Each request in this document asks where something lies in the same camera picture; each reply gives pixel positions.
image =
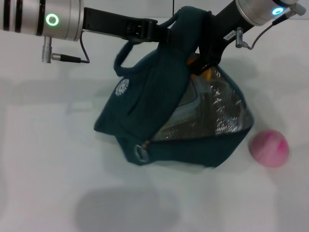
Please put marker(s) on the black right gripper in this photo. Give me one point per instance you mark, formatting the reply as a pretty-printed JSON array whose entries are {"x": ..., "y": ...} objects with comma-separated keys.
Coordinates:
[{"x": 217, "y": 31}]

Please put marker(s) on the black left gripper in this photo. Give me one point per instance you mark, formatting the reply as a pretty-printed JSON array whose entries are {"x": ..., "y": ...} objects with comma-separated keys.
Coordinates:
[{"x": 108, "y": 21}]

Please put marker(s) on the yellow banana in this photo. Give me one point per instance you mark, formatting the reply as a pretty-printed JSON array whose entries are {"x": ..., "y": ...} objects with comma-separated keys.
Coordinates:
[{"x": 190, "y": 59}]

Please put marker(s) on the dark teal lunch bag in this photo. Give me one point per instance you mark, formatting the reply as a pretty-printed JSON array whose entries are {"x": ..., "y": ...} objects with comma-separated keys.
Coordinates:
[{"x": 149, "y": 91}]

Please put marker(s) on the pink peach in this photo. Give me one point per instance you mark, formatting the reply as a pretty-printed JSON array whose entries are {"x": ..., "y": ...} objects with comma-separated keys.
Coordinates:
[{"x": 269, "y": 149}]

